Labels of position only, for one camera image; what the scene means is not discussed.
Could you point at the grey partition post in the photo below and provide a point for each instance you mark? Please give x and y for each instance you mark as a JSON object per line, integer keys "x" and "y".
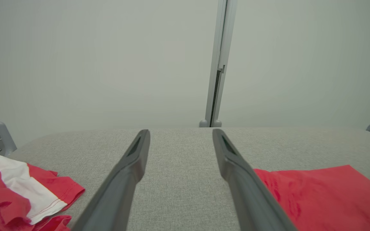
{"x": 218, "y": 64}

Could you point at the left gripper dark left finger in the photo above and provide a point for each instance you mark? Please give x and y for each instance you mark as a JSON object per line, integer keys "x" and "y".
{"x": 117, "y": 192}

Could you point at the red jersey with white sleeves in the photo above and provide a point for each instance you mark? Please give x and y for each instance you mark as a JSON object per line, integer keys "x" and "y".
{"x": 332, "y": 199}

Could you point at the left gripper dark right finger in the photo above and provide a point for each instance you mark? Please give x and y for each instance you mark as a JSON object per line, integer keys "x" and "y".
{"x": 252, "y": 199}

